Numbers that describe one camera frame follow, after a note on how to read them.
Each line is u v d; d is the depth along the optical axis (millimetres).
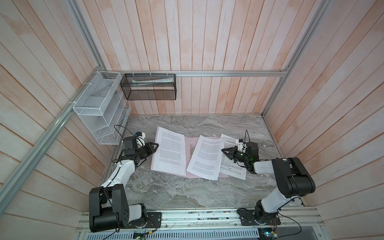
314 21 731
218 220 748
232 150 840
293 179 466
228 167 923
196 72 984
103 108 715
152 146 796
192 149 982
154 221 726
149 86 1066
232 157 840
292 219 645
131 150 673
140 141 726
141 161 735
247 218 732
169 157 896
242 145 883
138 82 905
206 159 952
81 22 717
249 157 755
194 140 1050
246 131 1147
